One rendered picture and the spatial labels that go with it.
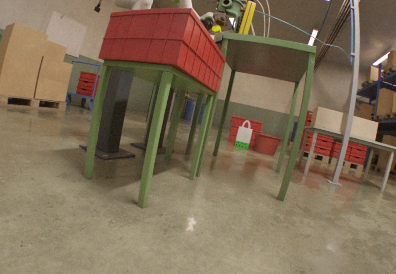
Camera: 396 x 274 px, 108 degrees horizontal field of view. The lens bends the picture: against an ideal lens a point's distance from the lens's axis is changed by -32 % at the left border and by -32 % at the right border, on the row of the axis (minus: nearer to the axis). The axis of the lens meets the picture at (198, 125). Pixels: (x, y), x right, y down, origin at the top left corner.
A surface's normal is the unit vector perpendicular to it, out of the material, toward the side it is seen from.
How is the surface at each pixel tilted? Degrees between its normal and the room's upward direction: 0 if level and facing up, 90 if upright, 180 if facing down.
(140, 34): 90
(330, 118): 90
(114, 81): 90
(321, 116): 90
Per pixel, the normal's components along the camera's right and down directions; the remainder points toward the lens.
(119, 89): 0.88, 0.22
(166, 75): -0.34, -0.02
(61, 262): 0.22, -0.97
